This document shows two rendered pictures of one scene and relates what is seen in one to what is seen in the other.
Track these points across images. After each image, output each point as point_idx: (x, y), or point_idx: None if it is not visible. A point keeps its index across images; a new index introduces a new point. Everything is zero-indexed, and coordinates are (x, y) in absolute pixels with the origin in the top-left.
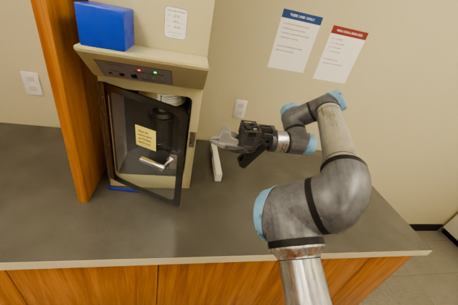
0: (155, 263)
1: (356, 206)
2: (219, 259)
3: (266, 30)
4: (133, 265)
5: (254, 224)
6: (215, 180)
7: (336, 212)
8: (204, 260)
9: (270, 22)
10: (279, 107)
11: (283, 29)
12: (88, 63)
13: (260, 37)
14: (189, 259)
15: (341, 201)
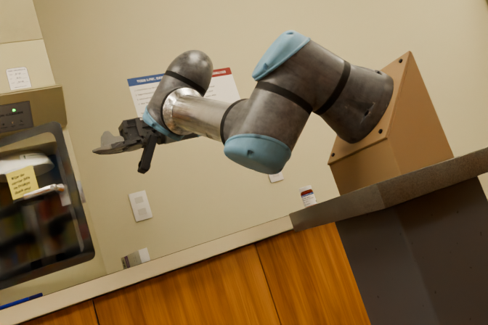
0: (88, 293)
1: (192, 56)
2: (171, 262)
3: (120, 104)
4: (61, 306)
5: (147, 122)
6: (141, 261)
7: (181, 62)
8: (152, 268)
9: (120, 96)
10: (192, 180)
11: (138, 96)
12: None
13: (117, 113)
14: (132, 272)
15: (181, 57)
